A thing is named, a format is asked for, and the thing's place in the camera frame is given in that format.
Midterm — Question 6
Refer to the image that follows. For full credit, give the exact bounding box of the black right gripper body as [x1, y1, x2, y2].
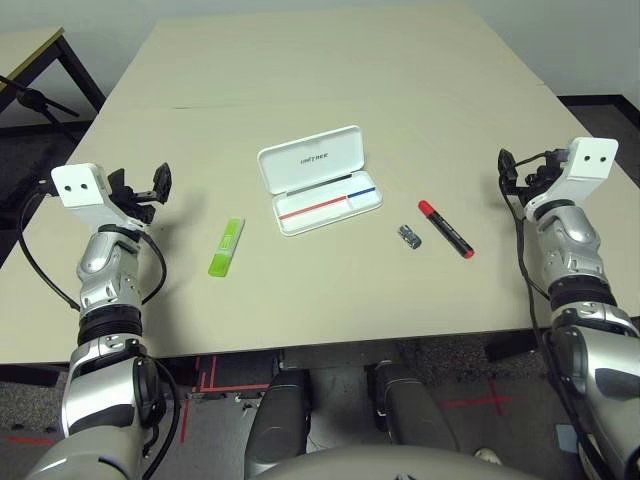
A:
[508, 174, 551, 215]

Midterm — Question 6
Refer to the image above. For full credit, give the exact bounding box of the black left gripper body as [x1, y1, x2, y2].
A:
[112, 183, 158, 226]

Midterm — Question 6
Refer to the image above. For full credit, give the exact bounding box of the red and black marker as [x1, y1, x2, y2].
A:
[417, 199, 476, 261]

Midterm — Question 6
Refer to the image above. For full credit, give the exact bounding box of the green highlighter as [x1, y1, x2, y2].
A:
[207, 218, 248, 279]

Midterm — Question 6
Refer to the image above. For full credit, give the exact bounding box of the small silver binder clip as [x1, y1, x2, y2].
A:
[397, 224, 424, 251]

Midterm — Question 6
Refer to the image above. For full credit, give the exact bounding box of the white plastic pencil case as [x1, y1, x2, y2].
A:
[256, 124, 385, 238]

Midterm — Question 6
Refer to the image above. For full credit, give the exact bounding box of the black tripod stand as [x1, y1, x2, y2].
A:
[0, 74, 81, 141]

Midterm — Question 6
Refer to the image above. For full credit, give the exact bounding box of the grey robot right leg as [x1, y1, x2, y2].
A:
[367, 362, 459, 454]

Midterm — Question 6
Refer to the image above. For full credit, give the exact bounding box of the grey robot leg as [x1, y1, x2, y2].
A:
[247, 369, 311, 476]
[367, 362, 459, 454]

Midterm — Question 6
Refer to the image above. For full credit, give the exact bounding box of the grey metal table crossbeam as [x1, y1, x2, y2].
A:
[277, 346, 401, 372]

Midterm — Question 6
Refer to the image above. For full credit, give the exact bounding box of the grey robot left leg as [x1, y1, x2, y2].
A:
[247, 369, 311, 476]

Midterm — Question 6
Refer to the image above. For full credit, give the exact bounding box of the grey robot torso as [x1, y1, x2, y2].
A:
[259, 447, 541, 480]

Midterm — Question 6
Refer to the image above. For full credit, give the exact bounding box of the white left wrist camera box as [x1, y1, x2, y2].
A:
[50, 162, 151, 232]

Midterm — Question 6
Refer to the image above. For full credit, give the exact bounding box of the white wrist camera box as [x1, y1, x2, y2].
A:
[50, 162, 151, 232]
[522, 137, 620, 211]

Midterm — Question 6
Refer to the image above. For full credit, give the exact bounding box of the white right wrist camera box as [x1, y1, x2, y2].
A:
[522, 137, 620, 211]

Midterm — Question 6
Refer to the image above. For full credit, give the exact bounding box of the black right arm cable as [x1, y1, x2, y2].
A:
[501, 149, 631, 480]

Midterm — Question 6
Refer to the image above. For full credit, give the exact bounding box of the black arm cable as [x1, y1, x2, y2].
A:
[17, 187, 181, 471]
[501, 149, 631, 480]

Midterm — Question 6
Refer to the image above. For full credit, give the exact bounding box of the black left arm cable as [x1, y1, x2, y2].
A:
[17, 187, 181, 471]

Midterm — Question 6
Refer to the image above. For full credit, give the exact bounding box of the side table with black frame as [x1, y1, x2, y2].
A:
[0, 27, 106, 126]

